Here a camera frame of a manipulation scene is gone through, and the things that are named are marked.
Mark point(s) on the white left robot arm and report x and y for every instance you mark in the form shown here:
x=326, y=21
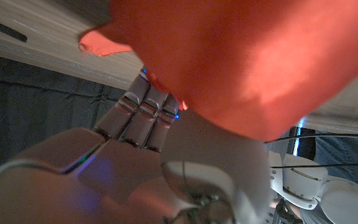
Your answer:
x=337, y=196

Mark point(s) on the orange satin ribbon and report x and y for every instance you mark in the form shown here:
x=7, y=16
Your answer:
x=244, y=56

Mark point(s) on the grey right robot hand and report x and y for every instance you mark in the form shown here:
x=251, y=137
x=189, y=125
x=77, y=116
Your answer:
x=120, y=174

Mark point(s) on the black backdrop curtain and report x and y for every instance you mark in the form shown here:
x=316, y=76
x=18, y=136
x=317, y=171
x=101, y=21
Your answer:
x=36, y=105

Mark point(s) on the person's leg in jeans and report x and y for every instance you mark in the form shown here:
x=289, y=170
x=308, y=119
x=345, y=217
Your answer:
x=346, y=152

